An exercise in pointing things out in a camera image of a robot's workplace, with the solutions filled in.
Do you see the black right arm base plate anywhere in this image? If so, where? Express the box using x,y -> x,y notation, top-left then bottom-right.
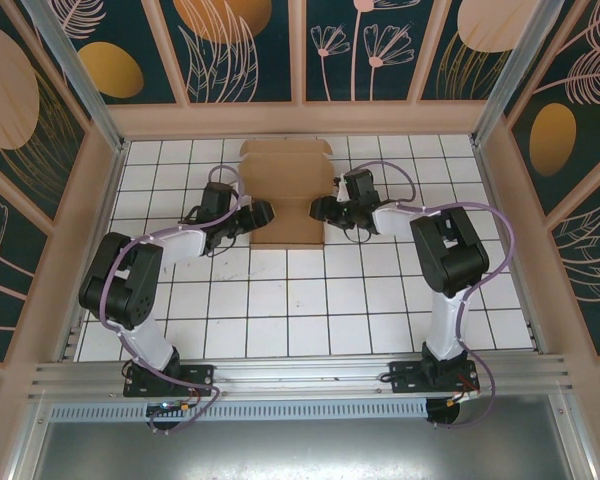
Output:
388,359 -> 481,395

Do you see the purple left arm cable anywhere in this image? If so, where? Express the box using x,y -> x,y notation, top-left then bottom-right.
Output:
100,164 -> 255,437

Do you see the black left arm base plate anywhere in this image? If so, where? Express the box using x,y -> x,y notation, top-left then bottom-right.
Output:
123,363 -> 216,399

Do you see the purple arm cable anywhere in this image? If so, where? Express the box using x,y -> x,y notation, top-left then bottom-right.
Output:
352,160 -> 520,432
100,164 -> 255,437

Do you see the brown cardboard paper box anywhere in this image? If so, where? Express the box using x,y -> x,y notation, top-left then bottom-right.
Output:
238,139 -> 333,247

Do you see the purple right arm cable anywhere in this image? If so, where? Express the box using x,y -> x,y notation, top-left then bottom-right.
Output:
352,160 -> 520,432

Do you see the aluminium corner post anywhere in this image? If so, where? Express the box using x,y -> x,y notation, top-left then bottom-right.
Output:
22,0 -> 130,152
471,0 -> 555,147

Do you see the grey slotted cable duct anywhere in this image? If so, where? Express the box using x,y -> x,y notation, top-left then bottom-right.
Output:
49,399 -> 430,422

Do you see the aluminium mounting rail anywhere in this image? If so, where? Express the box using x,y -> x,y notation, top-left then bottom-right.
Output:
27,353 -> 575,402

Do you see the grey metal panel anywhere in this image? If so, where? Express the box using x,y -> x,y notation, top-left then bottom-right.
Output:
27,418 -> 584,480

